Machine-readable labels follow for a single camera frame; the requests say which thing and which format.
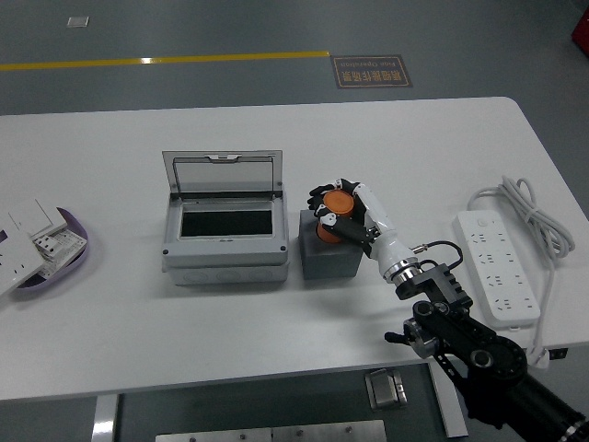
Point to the black table control panel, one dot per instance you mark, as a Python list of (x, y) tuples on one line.
[(559, 353)]

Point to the white socket module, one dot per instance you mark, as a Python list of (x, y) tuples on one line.
[(60, 246)]

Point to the white switch plate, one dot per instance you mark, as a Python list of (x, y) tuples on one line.
[(34, 216)]

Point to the metal floor socket box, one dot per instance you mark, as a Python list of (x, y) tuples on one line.
[(385, 389)]

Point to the small silver floor plate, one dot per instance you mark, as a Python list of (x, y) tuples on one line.
[(77, 22)]

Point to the grey cube with round hole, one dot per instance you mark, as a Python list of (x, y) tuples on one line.
[(329, 263)]

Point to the metal floor plate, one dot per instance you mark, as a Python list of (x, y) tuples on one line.
[(271, 433)]

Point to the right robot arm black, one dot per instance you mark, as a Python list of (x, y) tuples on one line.
[(488, 350)]

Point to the white table leg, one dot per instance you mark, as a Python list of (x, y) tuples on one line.
[(448, 405), (103, 419)]

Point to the white power strip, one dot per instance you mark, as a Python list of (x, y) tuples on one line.
[(499, 271)]

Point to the red object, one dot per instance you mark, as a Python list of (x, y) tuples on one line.
[(581, 27)]

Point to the brown floor sign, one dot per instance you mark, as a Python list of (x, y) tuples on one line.
[(372, 72)]

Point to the large white socket plate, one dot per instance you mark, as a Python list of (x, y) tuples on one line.
[(14, 264)]

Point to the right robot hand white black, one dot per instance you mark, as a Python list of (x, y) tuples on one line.
[(389, 251)]

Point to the purple oval tray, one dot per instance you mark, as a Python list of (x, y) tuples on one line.
[(77, 258)]

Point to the grey electrical box clear lid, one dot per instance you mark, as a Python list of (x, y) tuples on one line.
[(225, 255)]

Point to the yellow floor tape line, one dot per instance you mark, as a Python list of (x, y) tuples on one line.
[(161, 60)]

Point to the orange cylinder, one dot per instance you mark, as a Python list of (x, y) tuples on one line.
[(338, 202)]

